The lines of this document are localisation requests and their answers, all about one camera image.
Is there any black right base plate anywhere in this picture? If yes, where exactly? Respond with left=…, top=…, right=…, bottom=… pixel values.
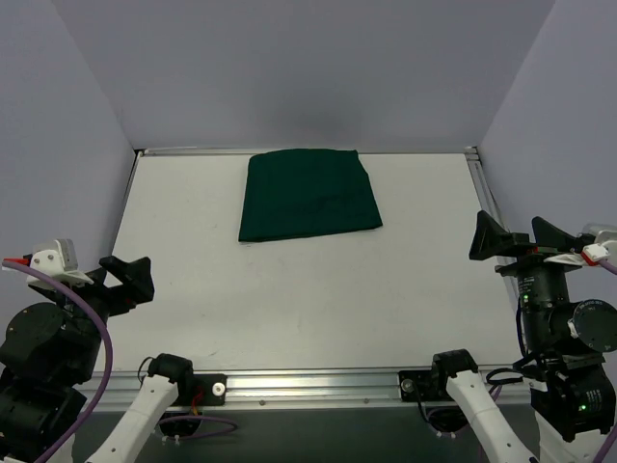
left=397, top=369, right=450, bottom=402

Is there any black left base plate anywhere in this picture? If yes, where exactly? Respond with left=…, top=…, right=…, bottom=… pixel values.
left=175, top=373, right=228, bottom=408

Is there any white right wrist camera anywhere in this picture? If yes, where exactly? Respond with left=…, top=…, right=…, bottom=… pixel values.
left=544, top=224, right=616, bottom=274

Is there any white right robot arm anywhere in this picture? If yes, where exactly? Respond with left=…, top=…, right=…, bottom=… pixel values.
left=427, top=210, right=616, bottom=462

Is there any aluminium front frame rail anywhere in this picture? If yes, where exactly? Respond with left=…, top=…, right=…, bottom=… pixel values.
left=94, top=368, right=530, bottom=413

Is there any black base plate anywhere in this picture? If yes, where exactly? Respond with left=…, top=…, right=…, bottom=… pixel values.
left=397, top=369, right=450, bottom=402
left=175, top=373, right=228, bottom=408

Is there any aluminium back frame rail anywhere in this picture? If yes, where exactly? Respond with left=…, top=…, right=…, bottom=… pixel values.
left=136, top=147, right=478, bottom=157

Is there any aluminium frame rail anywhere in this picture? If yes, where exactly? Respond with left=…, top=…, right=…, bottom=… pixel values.
left=94, top=368, right=530, bottom=413
left=136, top=147, right=478, bottom=157

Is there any dark green surgical cloth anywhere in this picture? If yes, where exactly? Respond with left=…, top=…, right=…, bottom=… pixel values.
left=238, top=149, right=383, bottom=243

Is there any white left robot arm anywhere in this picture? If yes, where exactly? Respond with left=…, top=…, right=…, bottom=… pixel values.
left=1, top=256, right=154, bottom=462

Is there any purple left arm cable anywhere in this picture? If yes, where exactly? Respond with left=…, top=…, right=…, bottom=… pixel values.
left=2, top=258, right=240, bottom=463

